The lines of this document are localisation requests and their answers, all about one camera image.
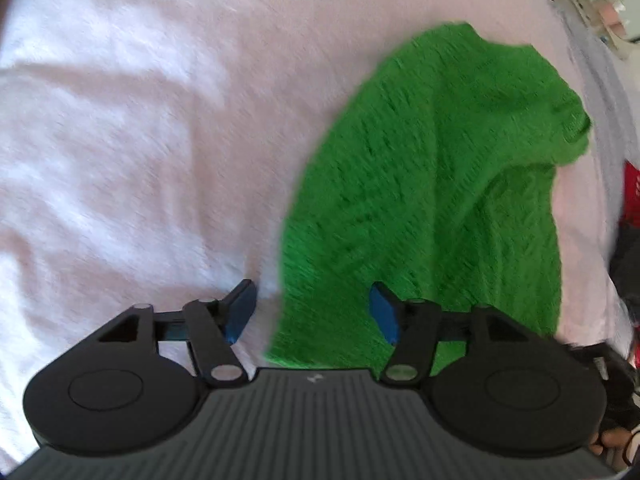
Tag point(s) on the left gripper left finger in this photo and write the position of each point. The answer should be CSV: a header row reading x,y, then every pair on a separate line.
x,y
213,327

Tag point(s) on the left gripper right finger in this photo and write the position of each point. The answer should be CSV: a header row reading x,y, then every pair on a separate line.
x,y
411,327

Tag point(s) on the green knitted sweater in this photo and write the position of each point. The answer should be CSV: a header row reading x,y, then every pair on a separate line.
x,y
436,181

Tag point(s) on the person's right hand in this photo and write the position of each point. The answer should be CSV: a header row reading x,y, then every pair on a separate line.
x,y
615,439

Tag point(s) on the dark grey trousers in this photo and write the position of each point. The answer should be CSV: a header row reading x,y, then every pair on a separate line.
x,y
625,267

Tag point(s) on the red knitted garment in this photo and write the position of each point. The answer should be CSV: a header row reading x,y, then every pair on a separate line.
x,y
631,205

